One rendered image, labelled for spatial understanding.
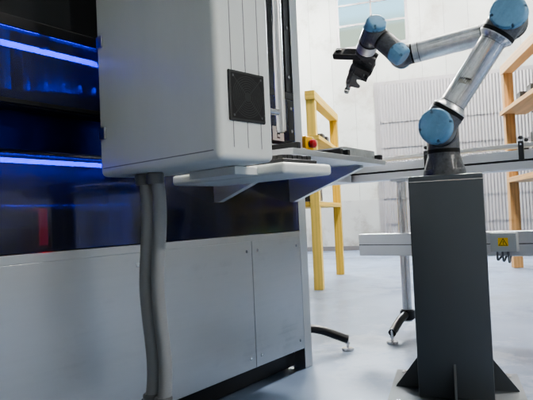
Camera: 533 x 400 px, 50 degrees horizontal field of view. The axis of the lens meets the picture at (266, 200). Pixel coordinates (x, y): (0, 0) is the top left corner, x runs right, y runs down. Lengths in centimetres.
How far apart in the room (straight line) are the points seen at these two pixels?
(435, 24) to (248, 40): 948
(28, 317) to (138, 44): 75
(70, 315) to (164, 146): 55
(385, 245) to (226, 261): 129
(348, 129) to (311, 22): 215
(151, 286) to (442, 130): 108
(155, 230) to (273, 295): 93
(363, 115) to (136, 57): 913
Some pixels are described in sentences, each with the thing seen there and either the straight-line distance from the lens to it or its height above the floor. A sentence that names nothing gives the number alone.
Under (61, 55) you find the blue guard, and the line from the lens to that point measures 170.
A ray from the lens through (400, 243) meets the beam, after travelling 315.
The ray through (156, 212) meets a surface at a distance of 152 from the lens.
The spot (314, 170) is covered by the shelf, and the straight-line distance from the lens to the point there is 150.
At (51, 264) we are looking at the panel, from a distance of 161.
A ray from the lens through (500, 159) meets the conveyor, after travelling 297.
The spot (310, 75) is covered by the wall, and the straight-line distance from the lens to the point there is 1087.
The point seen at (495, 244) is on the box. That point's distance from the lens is 294.
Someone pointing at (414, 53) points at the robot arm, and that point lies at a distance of 224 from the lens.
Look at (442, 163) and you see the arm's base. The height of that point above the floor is 83.
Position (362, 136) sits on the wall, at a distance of 1048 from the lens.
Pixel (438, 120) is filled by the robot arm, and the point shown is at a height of 97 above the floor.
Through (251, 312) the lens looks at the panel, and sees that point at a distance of 223.
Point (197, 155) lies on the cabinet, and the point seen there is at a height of 82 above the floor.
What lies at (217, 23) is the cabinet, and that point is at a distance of 133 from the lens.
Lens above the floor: 67
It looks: 2 degrees up
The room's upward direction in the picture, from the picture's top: 3 degrees counter-clockwise
